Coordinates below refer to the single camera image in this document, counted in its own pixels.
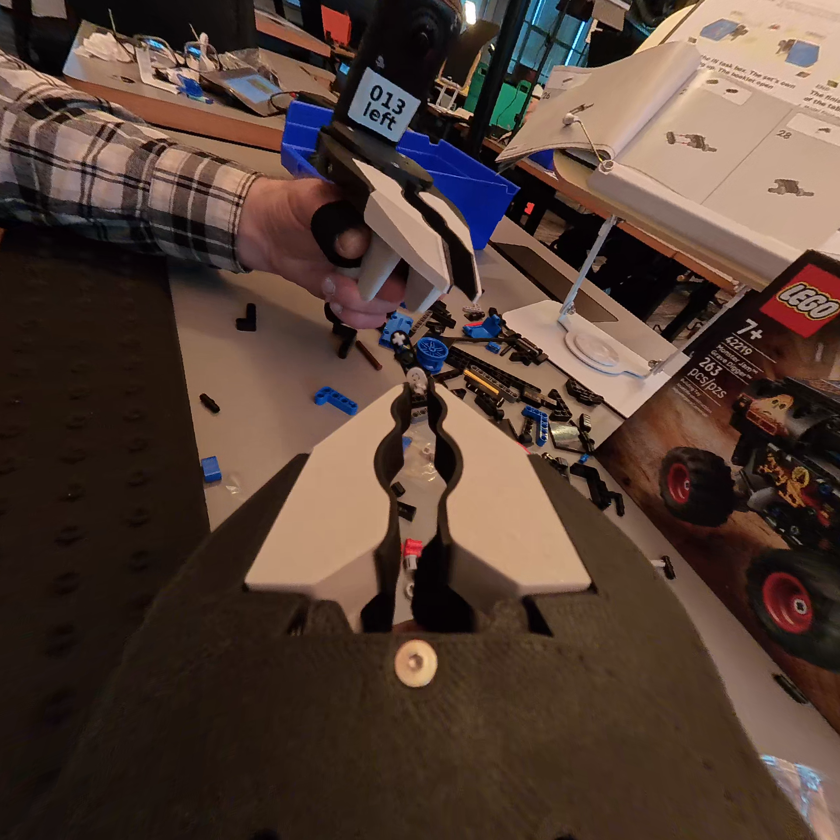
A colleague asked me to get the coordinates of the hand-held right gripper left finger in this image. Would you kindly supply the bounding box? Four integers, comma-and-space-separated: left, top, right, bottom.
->
243, 382, 421, 634

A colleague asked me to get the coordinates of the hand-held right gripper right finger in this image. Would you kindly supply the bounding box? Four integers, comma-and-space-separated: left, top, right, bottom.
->
420, 382, 595, 634

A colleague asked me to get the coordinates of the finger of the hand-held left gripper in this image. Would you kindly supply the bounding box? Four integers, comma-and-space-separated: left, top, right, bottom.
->
363, 163, 455, 314
419, 189, 484, 303

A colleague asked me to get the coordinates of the black grey toy axle assembly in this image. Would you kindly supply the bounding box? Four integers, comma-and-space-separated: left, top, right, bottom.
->
399, 366, 439, 424

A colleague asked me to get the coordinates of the person's left forearm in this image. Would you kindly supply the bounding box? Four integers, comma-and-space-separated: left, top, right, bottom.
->
0, 49, 263, 273

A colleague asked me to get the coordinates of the person's left hand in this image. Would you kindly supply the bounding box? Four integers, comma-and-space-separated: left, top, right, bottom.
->
235, 177, 408, 329

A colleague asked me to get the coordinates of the blue storage bin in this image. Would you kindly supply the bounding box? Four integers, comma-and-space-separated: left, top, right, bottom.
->
281, 100, 521, 252

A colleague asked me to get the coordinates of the blue toy block with holes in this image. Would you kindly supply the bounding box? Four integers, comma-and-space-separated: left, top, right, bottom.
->
378, 311, 416, 349

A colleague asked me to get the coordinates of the clear zip bag with parts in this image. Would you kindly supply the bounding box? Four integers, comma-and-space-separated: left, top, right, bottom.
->
399, 430, 439, 483

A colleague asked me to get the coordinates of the orange panel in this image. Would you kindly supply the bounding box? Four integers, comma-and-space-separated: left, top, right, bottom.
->
320, 5, 353, 48

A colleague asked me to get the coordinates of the pile of black toy beams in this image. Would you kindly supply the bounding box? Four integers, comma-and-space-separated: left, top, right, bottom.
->
427, 298, 627, 519

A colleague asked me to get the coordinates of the black pole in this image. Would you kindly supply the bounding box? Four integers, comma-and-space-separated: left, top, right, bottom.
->
462, 0, 532, 158

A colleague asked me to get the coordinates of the cluttered background table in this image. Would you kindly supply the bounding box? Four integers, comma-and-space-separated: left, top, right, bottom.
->
62, 20, 342, 152

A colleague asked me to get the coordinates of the instruction booklet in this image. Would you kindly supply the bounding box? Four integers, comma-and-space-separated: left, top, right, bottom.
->
495, 0, 840, 234

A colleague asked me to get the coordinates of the toy set box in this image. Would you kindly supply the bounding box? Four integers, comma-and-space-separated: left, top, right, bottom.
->
594, 249, 840, 736

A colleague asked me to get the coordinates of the black dimpled mat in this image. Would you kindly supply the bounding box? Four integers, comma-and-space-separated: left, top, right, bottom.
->
0, 226, 211, 840

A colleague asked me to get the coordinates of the background wooden table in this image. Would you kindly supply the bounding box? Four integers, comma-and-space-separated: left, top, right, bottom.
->
482, 134, 742, 296

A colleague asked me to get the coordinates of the empty clear plastic bag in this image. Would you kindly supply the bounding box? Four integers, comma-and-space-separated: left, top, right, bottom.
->
761, 755, 829, 836

